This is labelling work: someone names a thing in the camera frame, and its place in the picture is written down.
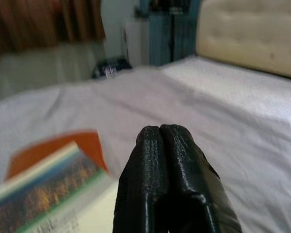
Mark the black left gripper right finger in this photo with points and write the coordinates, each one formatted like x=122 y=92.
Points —
x=184 y=170

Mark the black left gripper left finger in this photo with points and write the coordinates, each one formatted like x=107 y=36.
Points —
x=145 y=170

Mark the orange pillow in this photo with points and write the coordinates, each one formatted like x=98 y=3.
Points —
x=87 y=143

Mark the book with landscape photo cover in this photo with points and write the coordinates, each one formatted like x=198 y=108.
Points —
x=51 y=189

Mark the grey lilac bed sheet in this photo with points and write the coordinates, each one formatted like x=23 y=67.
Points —
x=184 y=109

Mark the white textured mattress cover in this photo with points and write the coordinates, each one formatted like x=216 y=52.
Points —
x=232 y=82

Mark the black printed bag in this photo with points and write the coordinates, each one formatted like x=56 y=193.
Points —
x=116 y=65

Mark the pale green curtain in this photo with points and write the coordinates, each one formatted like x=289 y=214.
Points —
x=38 y=68

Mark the cream tufted headboard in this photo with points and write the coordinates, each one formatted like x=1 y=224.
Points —
x=245 y=29

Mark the brown curtain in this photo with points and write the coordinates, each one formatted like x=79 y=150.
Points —
x=38 y=19

